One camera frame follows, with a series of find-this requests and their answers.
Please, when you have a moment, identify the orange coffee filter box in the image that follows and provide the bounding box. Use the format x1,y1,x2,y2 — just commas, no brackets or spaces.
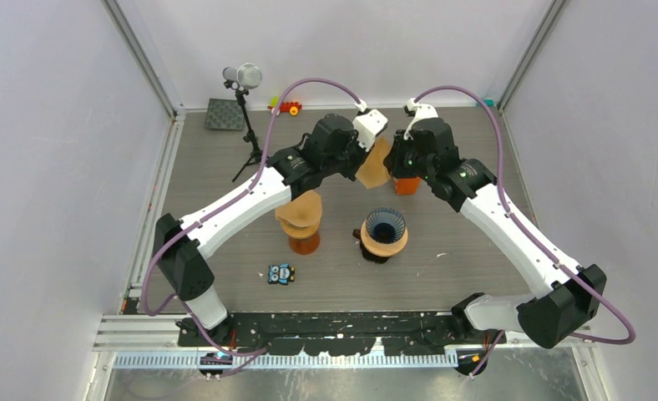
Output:
393,177,422,195

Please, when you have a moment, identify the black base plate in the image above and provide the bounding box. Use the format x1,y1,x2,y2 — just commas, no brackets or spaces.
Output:
175,312,505,357

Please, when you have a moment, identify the silver microphone on tripod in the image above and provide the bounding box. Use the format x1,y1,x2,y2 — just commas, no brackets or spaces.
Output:
222,63,262,182

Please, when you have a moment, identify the brown paper coffee filter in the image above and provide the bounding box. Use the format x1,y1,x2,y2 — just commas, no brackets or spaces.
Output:
275,190,323,228

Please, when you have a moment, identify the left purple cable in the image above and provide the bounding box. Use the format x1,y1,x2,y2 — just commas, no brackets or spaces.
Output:
140,78,369,317

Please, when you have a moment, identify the colourful toy car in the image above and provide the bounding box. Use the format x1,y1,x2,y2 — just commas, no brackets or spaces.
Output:
267,97,303,116

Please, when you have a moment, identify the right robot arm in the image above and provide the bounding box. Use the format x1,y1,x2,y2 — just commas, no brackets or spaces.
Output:
383,117,606,348

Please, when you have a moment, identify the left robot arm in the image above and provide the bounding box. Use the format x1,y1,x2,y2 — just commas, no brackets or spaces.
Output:
150,110,387,346

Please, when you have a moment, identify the blue owl sticker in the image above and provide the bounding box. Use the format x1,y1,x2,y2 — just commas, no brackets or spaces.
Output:
268,263,296,286

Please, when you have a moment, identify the dark grey studded plate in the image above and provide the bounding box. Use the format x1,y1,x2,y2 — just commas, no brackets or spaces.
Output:
204,98,245,131

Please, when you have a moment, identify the amber glass carafe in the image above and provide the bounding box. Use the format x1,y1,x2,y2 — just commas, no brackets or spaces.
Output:
288,232,321,255

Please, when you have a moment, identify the blue plastic dripper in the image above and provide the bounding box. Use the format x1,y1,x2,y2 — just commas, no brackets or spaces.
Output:
366,207,407,244

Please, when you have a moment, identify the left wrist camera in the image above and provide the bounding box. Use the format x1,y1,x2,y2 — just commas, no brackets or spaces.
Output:
352,99,388,153

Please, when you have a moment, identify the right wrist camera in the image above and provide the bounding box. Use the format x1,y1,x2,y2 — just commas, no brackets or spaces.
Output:
403,98,438,140

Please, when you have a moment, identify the wooden ring stand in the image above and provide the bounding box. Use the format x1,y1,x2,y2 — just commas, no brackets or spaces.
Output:
357,221,409,259

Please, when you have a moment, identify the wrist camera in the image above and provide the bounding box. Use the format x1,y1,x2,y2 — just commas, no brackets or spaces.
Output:
352,99,388,153
403,98,438,140

